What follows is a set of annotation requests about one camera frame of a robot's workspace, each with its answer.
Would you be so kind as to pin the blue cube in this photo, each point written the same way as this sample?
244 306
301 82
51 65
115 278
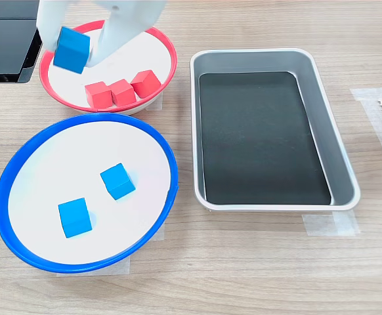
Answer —
74 218
71 50
117 182

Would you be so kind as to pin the red-rimmed white plate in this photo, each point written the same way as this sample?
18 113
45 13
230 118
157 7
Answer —
145 55

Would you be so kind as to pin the red cube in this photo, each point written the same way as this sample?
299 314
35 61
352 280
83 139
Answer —
146 83
98 95
122 92

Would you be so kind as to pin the black glossy device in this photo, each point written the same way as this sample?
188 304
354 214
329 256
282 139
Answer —
4 46

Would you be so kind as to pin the translucent white tape strip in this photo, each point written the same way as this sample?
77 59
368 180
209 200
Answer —
159 233
118 267
378 131
156 105
319 224
368 94

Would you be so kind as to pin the blue-rimmed white plate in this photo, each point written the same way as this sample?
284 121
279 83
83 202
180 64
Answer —
46 164

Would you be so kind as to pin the black tray mat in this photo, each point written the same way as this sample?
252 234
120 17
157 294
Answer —
263 138

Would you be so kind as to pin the steel tray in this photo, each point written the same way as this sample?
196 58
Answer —
332 147

